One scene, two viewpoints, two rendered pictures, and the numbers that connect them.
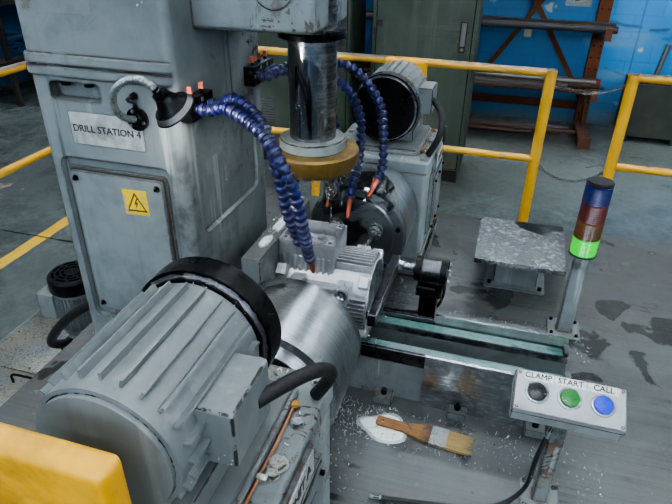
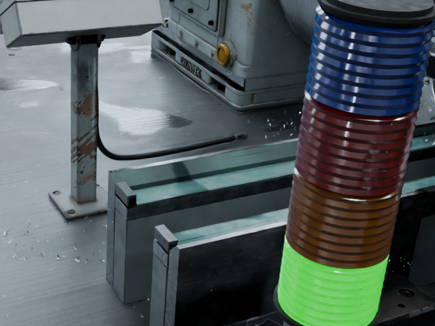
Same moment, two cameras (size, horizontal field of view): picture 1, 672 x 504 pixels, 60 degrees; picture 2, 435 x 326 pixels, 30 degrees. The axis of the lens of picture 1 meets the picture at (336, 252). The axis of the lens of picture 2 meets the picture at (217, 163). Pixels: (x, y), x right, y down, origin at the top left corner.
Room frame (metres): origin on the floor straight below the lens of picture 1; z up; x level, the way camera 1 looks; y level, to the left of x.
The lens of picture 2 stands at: (1.43, -0.94, 1.32)
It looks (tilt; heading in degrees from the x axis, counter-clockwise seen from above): 26 degrees down; 132
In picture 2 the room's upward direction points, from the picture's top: 5 degrees clockwise
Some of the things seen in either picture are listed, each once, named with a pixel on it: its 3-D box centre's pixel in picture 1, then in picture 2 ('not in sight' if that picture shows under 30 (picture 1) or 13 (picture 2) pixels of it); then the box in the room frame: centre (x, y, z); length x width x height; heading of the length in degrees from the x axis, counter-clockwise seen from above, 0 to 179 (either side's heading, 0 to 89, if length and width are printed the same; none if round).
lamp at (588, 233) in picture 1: (588, 228); (342, 207); (1.22, -0.59, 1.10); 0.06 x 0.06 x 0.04
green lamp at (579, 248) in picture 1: (584, 245); (331, 274); (1.22, -0.59, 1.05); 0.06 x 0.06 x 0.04
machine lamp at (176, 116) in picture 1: (152, 107); not in sight; (0.92, 0.30, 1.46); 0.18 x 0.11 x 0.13; 74
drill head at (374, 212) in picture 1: (367, 212); not in sight; (1.40, -0.08, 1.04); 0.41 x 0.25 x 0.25; 164
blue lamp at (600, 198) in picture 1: (597, 193); (368, 54); (1.22, -0.59, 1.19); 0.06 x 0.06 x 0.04
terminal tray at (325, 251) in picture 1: (313, 246); not in sight; (1.09, 0.05, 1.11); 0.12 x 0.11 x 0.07; 74
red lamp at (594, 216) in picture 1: (593, 211); (355, 134); (1.22, -0.59, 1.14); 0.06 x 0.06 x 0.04
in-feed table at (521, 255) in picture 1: (517, 259); not in sight; (1.48, -0.53, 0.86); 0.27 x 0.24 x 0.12; 164
